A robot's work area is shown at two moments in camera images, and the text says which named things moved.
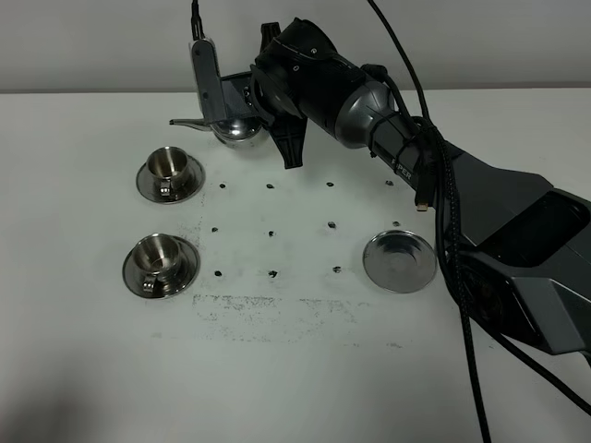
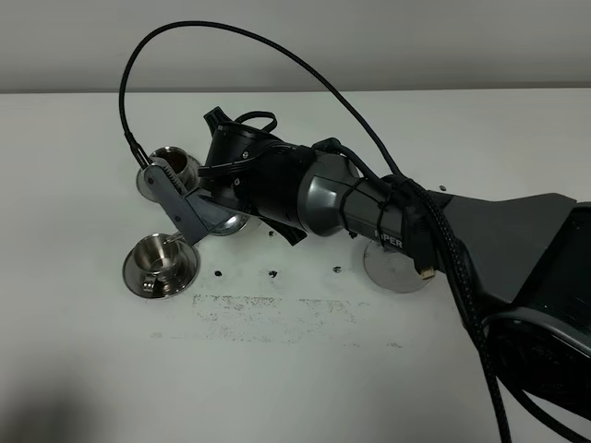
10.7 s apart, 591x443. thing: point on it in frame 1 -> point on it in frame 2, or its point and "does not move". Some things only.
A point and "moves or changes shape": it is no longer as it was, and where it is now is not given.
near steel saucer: (184, 274) does not move
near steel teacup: (158, 257) does not move
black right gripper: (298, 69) -> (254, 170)
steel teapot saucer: (400, 261) does not move
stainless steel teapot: (239, 134) moves or changes shape
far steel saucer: (189, 185) does not move
